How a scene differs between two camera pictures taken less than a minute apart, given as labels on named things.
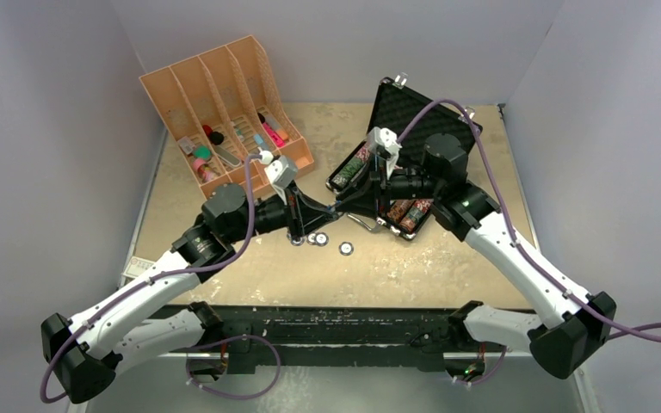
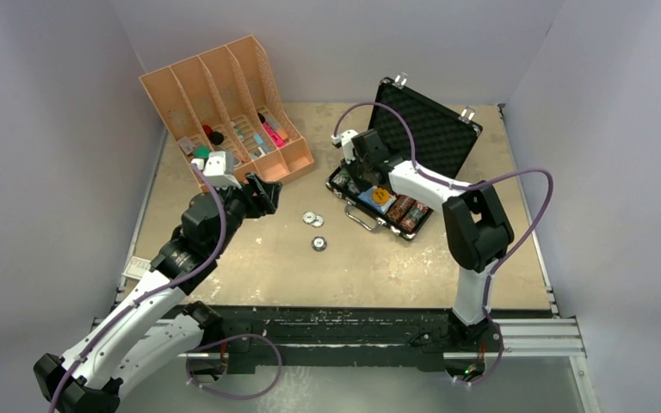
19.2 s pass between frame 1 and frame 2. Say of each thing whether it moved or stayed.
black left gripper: moved
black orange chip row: stayed
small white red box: stayed
